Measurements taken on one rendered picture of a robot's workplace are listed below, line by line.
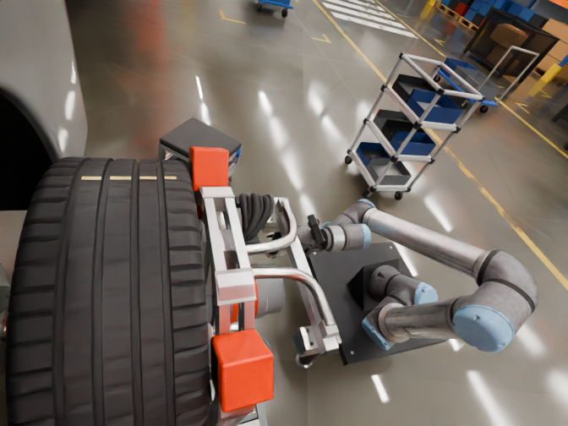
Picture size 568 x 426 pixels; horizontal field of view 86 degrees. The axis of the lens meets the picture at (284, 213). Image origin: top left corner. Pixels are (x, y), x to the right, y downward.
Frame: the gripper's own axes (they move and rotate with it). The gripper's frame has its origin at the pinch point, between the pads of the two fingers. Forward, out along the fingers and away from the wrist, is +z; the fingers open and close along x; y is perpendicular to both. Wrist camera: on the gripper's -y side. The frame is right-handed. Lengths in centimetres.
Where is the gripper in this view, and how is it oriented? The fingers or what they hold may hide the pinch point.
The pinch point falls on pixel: (272, 239)
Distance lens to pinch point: 96.1
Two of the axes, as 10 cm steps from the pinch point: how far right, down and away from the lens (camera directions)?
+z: -9.2, 0.3, -3.9
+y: -2.8, 6.4, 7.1
